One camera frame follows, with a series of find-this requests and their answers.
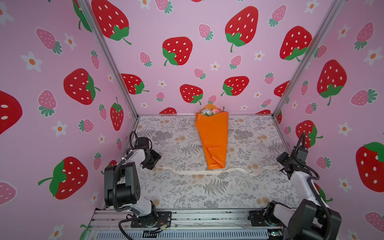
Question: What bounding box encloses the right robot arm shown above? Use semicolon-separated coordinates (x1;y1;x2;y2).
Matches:
264;145;342;240

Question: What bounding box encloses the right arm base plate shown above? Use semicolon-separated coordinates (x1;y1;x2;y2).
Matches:
247;209;286;228

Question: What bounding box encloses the orange wrapping paper sheet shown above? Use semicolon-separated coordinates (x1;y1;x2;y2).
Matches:
195;104;229;170

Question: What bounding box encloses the aluminium front rail frame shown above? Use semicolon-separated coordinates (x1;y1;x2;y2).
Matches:
81;207;285;240

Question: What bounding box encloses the cream ribbon string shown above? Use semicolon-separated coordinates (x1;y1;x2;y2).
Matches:
155;164;283;177

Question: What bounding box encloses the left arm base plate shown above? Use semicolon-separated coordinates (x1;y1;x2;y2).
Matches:
131;211;172;228

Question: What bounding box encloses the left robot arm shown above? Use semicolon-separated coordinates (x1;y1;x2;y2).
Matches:
104;137;162;219

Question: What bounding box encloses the pink fake rose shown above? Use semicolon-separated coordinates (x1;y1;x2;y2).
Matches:
211;109;223;115

